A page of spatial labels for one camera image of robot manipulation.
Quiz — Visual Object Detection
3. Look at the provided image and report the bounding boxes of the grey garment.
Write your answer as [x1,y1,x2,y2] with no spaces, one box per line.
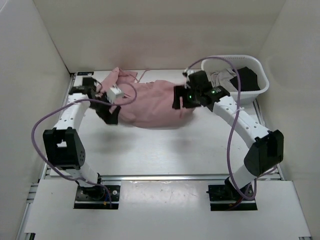
[208,68,237,92]

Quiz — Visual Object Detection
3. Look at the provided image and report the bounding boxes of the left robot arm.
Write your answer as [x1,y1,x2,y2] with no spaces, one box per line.
[43,77,124,200]

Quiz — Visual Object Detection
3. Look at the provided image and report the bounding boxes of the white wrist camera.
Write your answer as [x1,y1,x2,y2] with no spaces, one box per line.
[106,84,125,104]
[182,69,195,78]

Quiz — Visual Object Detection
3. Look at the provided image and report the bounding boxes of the blue label sticker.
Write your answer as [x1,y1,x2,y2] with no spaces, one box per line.
[76,71,94,76]

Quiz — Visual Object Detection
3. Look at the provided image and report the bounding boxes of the black garment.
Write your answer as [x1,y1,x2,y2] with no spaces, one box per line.
[228,66,260,92]

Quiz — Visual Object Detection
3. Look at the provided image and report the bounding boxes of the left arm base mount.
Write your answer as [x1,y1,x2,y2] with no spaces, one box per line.
[73,184,121,210]

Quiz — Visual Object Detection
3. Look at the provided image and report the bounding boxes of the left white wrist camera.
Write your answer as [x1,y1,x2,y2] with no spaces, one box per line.
[106,84,125,104]

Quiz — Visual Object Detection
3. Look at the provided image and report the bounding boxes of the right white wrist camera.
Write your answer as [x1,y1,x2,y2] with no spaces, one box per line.
[182,69,195,78]

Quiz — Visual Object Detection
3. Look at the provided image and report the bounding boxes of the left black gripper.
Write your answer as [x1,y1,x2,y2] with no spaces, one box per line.
[88,92,121,126]

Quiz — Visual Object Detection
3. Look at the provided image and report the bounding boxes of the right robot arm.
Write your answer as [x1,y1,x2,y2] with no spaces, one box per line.
[172,70,284,200]

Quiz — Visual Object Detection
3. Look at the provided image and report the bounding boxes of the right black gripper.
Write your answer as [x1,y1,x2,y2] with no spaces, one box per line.
[171,85,200,111]

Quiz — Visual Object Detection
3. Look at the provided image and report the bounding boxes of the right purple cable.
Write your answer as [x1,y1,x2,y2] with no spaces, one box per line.
[184,56,258,201]

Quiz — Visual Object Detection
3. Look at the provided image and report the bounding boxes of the pink trousers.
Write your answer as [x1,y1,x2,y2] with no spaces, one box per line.
[100,67,195,128]

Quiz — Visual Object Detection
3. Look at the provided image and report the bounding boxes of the white laundry basket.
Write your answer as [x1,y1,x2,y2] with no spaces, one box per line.
[201,54,270,106]

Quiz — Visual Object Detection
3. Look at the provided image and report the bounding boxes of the purple cable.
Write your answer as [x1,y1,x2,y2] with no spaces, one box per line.
[31,82,138,208]
[184,56,258,201]

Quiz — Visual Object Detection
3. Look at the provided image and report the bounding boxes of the aluminium frame rail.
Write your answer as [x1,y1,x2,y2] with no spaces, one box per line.
[14,71,313,240]

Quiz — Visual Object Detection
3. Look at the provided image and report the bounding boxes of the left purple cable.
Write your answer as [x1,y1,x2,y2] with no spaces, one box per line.
[31,82,138,208]

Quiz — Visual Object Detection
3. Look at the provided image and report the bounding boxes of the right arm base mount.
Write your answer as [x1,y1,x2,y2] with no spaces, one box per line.
[206,184,258,212]

